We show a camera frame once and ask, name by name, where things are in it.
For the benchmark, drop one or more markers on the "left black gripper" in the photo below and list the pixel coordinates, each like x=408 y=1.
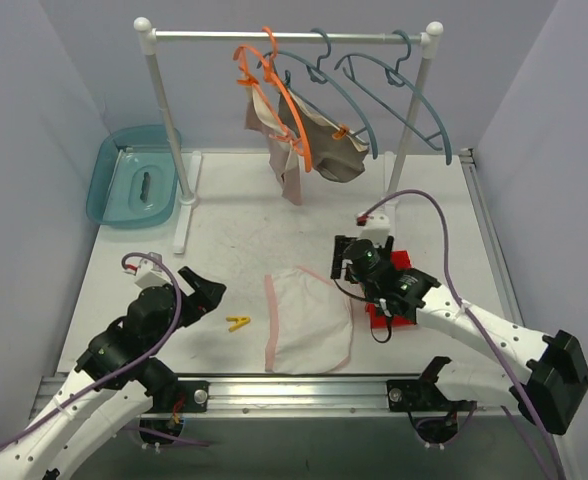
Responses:
x=187 y=298

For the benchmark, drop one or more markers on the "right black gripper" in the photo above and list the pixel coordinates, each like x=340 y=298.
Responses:
x=339 y=257

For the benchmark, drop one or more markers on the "yellow clothespin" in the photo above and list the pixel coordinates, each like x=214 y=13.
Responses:
x=237 y=322

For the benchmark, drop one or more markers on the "grey beige underwear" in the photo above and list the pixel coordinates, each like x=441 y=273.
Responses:
x=339 y=161

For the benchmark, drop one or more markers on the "white pink-trimmed underwear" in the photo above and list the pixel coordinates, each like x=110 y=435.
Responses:
x=311 y=324

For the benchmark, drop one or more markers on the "orange clothespin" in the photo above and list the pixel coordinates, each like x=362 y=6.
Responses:
x=340 y=133

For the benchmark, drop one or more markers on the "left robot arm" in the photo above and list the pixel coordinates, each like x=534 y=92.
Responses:
x=116 y=379

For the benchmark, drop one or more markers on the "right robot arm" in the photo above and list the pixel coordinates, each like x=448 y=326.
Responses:
x=548 y=374

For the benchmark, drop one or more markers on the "beige brown underwear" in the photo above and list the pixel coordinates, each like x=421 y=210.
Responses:
x=284 y=161

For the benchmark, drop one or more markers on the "orange plastic hanger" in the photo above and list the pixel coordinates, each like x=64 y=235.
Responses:
x=299 y=141

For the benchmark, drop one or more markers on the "teal plastic basin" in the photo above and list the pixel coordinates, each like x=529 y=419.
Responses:
x=134 y=180

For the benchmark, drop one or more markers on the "white clothes rack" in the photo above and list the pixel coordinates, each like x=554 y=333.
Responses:
x=149 y=37

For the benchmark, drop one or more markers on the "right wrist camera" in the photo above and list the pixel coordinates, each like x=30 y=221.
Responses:
x=375 y=227

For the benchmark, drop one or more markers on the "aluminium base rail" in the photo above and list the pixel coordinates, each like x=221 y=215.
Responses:
x=453 y=387

